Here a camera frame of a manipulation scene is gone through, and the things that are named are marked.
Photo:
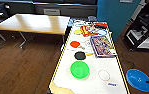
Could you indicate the blue bowl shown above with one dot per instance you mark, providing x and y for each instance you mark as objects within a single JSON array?
[{"x": 139, "y": 80}]

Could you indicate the black wheeled cart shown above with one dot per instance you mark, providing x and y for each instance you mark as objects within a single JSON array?
[{"x": 146, "y": 30}]

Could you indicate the white work table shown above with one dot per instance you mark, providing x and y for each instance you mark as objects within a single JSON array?
[{"x": 90, "y": 78}]

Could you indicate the green bowl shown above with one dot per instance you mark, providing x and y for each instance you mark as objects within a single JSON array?
[{"x": 79, "y": 70}]

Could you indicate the flat red item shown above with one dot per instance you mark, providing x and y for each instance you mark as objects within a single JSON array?
[{"x": 100, "y": 24}]

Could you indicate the orange paddle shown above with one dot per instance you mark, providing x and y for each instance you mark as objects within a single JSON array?
[{"x": 75, "y": 44}]

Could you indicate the yellow round disc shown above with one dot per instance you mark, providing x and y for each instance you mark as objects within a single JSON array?
[{"x": 77, "y": 32}]

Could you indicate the dark wall bench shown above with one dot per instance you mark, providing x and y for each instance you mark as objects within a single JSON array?
[{"x": 73, "y": 8}]

